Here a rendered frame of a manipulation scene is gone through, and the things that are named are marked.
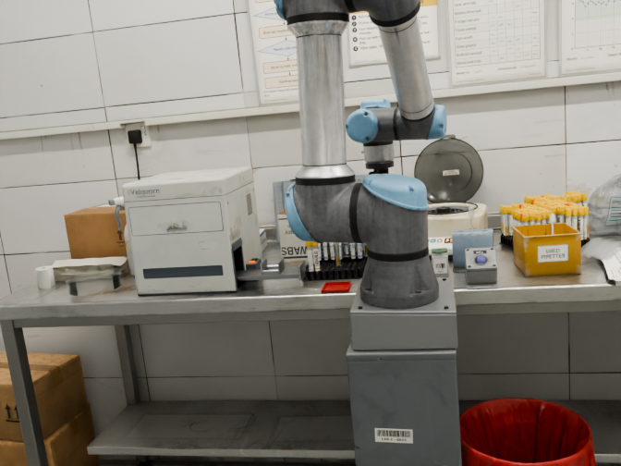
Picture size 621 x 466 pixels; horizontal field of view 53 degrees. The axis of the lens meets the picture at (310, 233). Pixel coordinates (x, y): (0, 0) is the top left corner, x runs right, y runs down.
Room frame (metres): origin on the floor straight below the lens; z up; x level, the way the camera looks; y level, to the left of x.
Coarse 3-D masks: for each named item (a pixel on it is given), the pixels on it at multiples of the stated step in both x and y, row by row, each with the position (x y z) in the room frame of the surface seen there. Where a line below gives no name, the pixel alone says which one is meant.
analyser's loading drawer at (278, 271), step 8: (264, 264) 1.59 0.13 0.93; (280, 264) 1.57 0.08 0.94; (304, 264) 1.59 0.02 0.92; (240, 272) 1.62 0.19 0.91; (248, 272) 1.61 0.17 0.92; (256, 272) 1.60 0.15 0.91; (264, 272) 1.56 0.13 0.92; (272, 272) 1.56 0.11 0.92; (280, 272) 1.56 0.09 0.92; (288, 272) 1.57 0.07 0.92; (296, 272) 1.56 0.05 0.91; (304, 272) 1.58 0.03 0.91; (240, 280) 1.57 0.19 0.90
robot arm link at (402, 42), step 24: (360, 0) 1.15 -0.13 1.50; (384, 0) 1.15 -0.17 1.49; (408, 0) 1.16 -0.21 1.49; (384, 24) 1.19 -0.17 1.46; (408, 24) 1.20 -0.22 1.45; (384, 48) 1.26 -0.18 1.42; (408, 48) 1.24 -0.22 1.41; (408, 72) 1.28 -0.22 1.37; (408, 96) 1.32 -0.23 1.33; (408, 120) 1.38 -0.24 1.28; (432, 120) 1.38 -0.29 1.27
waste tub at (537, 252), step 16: (544, 224) 1.58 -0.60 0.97; (560, 224) 1.57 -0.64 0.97; (528, 240) 1.46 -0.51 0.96; (544, 240) 1.45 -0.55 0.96; (560, 240) 1.45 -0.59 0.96; (576, 240) 1.44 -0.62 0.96; (528, 256) 1.46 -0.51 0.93; (544, 256) 1.45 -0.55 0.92; (560, 256) 1.45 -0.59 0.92; (576, 256) 1.44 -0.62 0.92; (528, 272) 1.46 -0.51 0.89; (544, 272) 1.45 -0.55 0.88; (560, 272) 1.45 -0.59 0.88; (576, 272) 1.44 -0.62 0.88
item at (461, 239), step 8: (456, 232) 1.58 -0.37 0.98; (464, 232) 1.57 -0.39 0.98; (472, 232) 1.56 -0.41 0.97; (480, 232) 1.55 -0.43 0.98; (488, 232) 1.54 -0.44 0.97; (456, 240) 1.57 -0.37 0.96; (464, 240) 1.56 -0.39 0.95; (472, 240) 1.55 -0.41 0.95; (480, 240) 1.55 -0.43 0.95; (488, 240) 1.54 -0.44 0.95; (456, 248) 1.57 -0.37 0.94; (464, 248) 1.56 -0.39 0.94; (472, 248) 1.55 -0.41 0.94; (456, 256) 1.57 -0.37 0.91; (464, 256) 1.56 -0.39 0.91; (456, 264) 1.57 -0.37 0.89; (464, 264) 1.56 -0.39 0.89; (456, 272) 1.56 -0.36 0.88
